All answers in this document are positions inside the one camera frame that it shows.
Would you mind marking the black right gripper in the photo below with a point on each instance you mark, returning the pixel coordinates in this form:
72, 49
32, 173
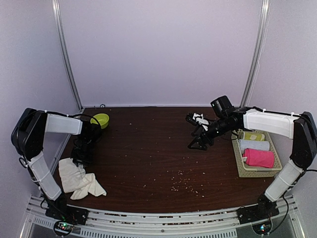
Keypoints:
202, 134

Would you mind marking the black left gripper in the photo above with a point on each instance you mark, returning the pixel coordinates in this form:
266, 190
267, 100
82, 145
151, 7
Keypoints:
84, 161

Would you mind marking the white towel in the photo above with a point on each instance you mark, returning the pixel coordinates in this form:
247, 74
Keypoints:
75, 179

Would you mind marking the pink towel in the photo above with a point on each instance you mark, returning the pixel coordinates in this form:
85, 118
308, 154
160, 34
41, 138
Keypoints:
259, 158

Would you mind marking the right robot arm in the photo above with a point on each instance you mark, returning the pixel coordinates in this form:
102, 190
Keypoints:
300, 129

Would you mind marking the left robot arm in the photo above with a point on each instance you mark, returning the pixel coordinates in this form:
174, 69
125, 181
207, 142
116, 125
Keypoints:
28, 140

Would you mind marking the green bowl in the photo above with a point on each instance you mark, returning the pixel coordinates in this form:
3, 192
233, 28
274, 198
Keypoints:
100, 119

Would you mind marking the yellow rolled towel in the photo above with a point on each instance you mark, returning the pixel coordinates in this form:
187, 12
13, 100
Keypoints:
253, 136

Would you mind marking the light blue rolled towel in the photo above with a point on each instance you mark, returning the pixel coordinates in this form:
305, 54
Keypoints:
257, 145

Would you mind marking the beige plastic basket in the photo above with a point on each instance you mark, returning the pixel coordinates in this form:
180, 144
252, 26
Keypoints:
245, 171

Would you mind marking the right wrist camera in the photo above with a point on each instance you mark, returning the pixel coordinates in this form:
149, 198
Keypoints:
196, 119

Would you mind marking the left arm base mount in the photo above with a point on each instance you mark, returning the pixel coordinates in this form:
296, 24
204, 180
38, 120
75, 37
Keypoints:
68, 220

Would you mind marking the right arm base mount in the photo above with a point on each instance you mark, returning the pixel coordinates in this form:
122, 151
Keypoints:
259, 218

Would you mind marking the aluminium front rail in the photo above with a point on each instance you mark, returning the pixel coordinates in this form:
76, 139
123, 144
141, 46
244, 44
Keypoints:
221, 223

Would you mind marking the left aluminium frame post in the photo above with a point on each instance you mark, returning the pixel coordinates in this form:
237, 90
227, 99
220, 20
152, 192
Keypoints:
65, 55

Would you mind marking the aluminium frame post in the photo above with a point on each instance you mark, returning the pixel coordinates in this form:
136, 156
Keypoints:
255, 62
65, 55

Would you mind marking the right aluminium frame post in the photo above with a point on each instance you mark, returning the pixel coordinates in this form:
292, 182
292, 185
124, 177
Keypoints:
255, 62

